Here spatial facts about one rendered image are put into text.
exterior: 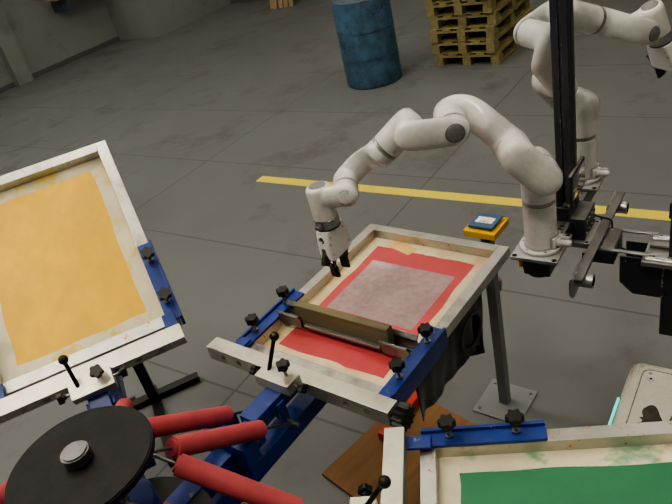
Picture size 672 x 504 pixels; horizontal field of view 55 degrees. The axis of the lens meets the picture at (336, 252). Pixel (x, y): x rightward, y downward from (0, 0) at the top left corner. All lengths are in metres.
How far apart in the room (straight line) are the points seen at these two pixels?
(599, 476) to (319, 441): 1.72
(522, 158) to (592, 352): 1.76
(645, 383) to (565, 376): 0.51
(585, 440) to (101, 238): 1.61
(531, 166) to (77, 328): 1.44
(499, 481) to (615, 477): 0.25
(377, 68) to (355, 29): 0.47
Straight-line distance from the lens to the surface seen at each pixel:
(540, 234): 1.98
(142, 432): 1.49
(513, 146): 1.76
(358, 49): 7.19
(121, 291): 2.22
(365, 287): 2.30
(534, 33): 2.11
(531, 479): 1.66
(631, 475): 1.68
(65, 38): 13.52
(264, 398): 1.85
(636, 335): 3.48
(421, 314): 2.12
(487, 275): 2.20
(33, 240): 2.42
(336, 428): 3.16
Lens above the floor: 2.26
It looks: 31 degrees down
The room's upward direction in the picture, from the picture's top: 14 degrees counter-clockwise
